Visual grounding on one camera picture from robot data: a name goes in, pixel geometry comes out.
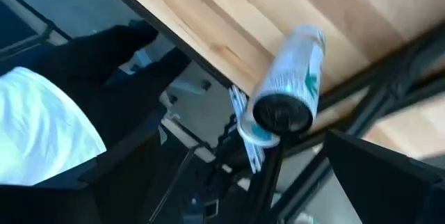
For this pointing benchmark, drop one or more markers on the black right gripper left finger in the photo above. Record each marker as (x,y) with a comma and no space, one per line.
(69,206)

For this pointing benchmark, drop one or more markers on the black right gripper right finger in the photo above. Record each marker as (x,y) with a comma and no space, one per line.
(389,196)

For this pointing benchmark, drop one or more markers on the silver blue beverage can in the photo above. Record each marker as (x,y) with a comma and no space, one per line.
(295,71)

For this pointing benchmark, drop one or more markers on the person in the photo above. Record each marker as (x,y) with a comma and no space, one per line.
(52,130)

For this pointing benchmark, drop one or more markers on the black aluminium table frame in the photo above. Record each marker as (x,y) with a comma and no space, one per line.
(379,78)

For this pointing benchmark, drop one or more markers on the white metal bracket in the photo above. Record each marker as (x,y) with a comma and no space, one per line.
(258,163)

